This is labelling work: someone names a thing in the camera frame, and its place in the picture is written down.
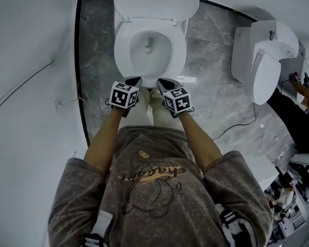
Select white smart toilet closed lid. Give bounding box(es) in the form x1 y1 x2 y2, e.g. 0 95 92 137
231 20 300 106

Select cluttered equipment pile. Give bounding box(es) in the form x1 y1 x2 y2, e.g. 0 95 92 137
264 163 309 241

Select white round lid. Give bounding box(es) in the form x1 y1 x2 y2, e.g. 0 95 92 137
289 152 309 167

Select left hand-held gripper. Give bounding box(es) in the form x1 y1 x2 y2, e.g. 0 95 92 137
105 76 144 118

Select white platform block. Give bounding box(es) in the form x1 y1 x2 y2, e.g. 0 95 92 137
243 153 279 187

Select black floor cable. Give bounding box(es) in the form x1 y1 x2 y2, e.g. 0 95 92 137
212 100 258 141

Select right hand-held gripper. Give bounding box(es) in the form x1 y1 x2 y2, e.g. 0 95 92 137
156 78 196 119

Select cream trousers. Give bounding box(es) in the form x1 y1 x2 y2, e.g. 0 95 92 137
117 86 187 128

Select thin socket cable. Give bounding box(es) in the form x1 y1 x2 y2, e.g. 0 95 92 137
62 82 100 129

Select white toilet with tank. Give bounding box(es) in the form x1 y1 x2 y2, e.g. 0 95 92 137
296 44 309 104

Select person's right forearm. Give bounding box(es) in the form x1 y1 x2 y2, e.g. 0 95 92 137
179 111 224 173

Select grey printed t-shirt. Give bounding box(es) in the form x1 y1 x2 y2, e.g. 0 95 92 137
47 125 273 247

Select person's left forearm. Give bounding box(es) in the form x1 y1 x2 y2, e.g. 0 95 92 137
82 107 124 173

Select white black harness strap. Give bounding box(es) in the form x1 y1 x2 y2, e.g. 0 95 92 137
82 209 114 247
216 205 257 247

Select thin grey wall cable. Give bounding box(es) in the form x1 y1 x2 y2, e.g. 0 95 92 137
0 59 55 119

